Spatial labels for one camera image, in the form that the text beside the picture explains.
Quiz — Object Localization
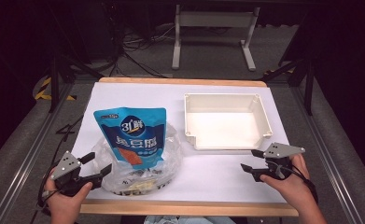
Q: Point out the white plastic box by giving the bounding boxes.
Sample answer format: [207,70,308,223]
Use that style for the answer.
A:
[183,92,274,151]

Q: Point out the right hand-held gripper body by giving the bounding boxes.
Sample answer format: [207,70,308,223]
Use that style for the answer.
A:
[260,142,306,180]

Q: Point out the grey metal stand frame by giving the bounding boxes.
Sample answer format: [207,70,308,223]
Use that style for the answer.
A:
[171,4,261,72]

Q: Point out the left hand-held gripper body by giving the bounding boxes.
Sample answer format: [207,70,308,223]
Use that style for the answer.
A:
[49,150,94,197]

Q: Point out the blue snack bag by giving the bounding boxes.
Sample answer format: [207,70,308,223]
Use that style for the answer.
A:
[92,106,168,171]

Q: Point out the black wrist strap cable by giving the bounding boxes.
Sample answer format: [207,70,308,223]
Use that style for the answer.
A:
[277,162,320,204]

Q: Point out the black floor cables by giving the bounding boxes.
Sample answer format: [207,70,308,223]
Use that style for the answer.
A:
[106,21,179,78]

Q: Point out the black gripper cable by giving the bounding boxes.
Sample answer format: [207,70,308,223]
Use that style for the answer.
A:
[30,124,71,224]

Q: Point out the clear plastic bag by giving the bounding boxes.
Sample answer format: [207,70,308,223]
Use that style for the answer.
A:
[91,122,185,197]

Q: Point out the person's left hand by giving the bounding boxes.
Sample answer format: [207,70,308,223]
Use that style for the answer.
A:
[44,167,93,217]

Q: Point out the yellow black floor tape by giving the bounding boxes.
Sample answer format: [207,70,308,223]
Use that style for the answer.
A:
[33,76,77,102]

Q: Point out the black tape floor mark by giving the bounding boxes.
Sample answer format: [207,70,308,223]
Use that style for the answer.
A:
[55,115,85,143]

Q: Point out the black tripod stand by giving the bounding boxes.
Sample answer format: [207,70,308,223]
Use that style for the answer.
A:
[258,52,316,117]
[47,54,105,114]

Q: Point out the person's right hand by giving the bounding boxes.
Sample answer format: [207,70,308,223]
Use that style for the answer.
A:
[260,153,316,213]

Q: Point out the white paper sheet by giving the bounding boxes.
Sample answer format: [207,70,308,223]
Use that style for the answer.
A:
[71,81,292,204]

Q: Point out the aluminium floor rail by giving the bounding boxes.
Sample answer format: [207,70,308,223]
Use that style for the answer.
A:
[290,85,365,224]
[0,82,76,224]

